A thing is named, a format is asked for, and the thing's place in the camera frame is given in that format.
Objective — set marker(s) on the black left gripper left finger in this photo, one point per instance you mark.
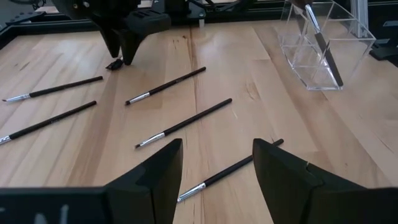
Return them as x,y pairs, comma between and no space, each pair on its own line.
155,193

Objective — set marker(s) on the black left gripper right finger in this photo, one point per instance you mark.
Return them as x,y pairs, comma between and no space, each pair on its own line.
289,193

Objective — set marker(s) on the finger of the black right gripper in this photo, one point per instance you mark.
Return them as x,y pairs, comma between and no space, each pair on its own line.
111,40
130,43

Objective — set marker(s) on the thick black makeup brush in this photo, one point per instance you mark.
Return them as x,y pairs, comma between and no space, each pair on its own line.
329,60

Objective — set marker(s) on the clear acrylic organizer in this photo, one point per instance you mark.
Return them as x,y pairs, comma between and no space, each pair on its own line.
298,56

